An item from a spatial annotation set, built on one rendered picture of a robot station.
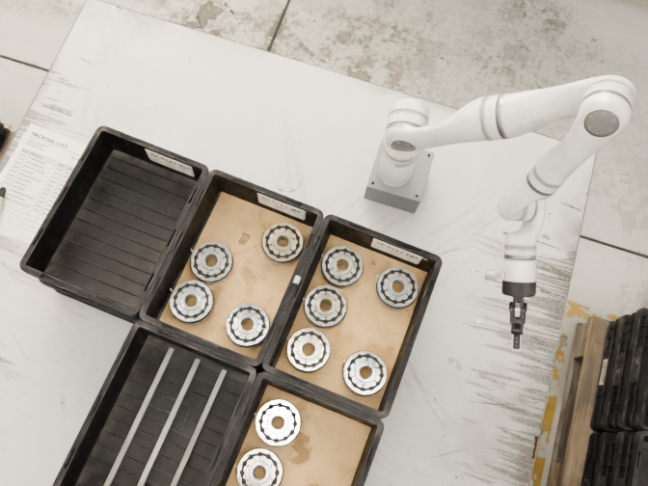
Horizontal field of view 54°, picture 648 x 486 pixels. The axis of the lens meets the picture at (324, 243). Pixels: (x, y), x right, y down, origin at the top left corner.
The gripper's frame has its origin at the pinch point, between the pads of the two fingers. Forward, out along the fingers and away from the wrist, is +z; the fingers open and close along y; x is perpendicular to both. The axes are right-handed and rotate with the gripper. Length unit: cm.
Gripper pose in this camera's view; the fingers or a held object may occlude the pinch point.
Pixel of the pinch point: (516, 341)
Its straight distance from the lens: 153.2
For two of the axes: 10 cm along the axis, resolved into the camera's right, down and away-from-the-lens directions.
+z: -0.2, 10.0, 0.7
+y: 3.1, -0.6, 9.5
